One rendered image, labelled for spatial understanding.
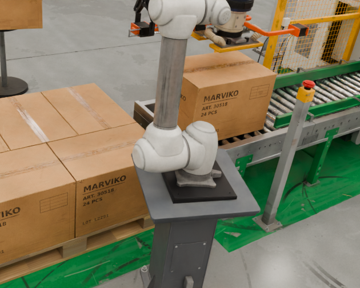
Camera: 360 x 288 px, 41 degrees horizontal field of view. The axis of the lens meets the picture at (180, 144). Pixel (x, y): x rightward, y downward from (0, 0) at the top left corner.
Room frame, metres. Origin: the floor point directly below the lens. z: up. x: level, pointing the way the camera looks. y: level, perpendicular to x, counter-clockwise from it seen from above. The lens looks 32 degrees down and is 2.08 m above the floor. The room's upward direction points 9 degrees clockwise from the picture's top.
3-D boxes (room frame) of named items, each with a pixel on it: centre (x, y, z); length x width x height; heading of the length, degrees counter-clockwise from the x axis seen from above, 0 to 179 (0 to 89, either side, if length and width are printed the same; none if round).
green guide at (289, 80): (3.72, -0.90, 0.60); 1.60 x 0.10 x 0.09; 130
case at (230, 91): (2.76, -0.17, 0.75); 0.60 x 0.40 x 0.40; 128
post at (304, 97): (2.52, -0.66, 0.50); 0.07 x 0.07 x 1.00; 40
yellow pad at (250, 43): (2.69, -0.24, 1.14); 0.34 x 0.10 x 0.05; 131
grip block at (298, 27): (2.76, -0.57, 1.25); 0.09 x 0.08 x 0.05; 41
